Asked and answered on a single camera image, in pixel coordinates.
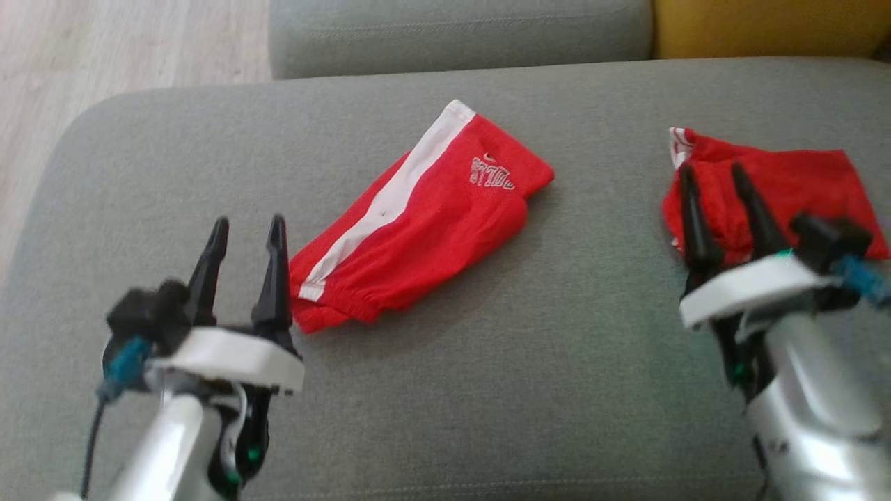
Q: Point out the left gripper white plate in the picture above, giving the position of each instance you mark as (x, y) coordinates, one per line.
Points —
(237, 358)

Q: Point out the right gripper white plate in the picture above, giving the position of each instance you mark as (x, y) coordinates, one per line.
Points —
(752, 289)

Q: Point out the red white basketball jersey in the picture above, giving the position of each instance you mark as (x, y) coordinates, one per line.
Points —
(814, 188)

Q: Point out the red basketball shorts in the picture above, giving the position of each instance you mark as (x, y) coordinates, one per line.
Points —
(431, 236)

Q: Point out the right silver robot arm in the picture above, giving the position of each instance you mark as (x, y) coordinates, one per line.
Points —
(821, 417)

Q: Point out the yellow sofa pillow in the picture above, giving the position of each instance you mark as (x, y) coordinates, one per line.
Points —
(766, 28)

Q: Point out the grey sofa seat cushion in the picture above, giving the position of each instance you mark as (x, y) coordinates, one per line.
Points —
(522, 383)

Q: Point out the grey sofa back cushion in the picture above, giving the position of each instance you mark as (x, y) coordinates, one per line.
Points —
(459, 35)

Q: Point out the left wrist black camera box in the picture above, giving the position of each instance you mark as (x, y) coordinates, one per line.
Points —
(146, 313)

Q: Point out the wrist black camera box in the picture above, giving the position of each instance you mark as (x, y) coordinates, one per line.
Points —
(832, 240)
(146, 313)

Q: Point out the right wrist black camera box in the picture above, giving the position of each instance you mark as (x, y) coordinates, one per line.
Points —
(832, 240)

